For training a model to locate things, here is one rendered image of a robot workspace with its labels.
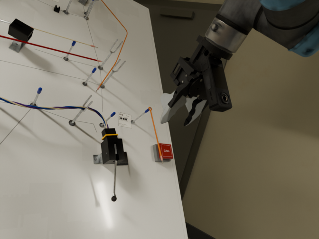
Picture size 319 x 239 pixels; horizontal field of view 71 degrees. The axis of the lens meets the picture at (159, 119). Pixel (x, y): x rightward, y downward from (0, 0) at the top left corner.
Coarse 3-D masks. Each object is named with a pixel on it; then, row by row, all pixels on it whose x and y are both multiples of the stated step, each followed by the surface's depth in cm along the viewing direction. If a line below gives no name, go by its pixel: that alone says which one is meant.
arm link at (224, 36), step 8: (216, 24) 44; (224, 24) 43; (208, 32) 45; (216, 32) 44; (224, 32) 43; (232, 32) 43; (240, 32) 48; (208, 40) 46; (216, 40) 44; (224, 40) 43; (232, 40) 43; (240, 40) 44; (224, 48) 44; (232, 48) 45
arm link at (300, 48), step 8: (256, 16) 39; (264, 16) 38; (256, 24) 40; (264, 24) 39; (312, 24) 33; (264, 32) 40; (272, 32) 37; (280, 32) 34; (288, 32) 34; (296, 32) 33; (304, 32) 34; (312, 32) 34; (280, 40) 38; (288, 40) 37; (296, 40) 36; (304, 40) 35; (312, 40) 34; (288, 48) 39; (296, 48) 37; (304, 48) 36; (312, 48) 35; (304, 56) 38
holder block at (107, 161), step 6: (108, 138) 56; (114, 138) 57; (120, 138) 58; (102, 144) 57; (108, 144) 55; (120, 144) 57; (102, 150) 57; (108, 150) 54; (114, 150) 55; (120, 150) 56; (102, 156) 57; (108, 156) 54; (114, 156) 55; (120, 156) 55; (108, 162) 55
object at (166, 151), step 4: (160, 144) 73; (164, 144) 74; (168, 144) 75; (160, 148) 72; (164, 148) 73; (168, 148) 74; (164, 152) 72; (168, 152) 73; (164, 156) 72; (168, 156) 72; (172, 156) 74
